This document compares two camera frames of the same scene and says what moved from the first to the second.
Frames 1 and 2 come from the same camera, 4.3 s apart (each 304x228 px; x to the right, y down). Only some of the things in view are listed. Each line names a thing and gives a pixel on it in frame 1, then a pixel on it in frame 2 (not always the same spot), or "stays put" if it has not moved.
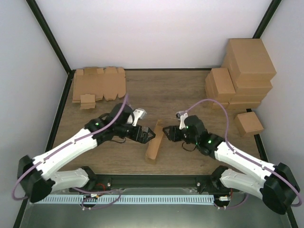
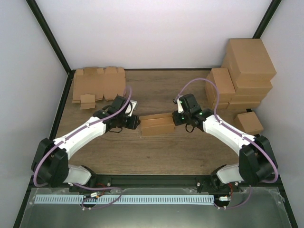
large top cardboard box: (248, 59) stays put
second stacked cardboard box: (253, 87) stays put
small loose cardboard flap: (87, 101) stays put
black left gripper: (143, 139) to (133, 124)
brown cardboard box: (150, 154) to (157, 124)
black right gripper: (174, 136) to (177, 120)
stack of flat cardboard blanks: (109, 82) stays put
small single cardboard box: (247, 122) stays put
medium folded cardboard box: (219, 86) stays put
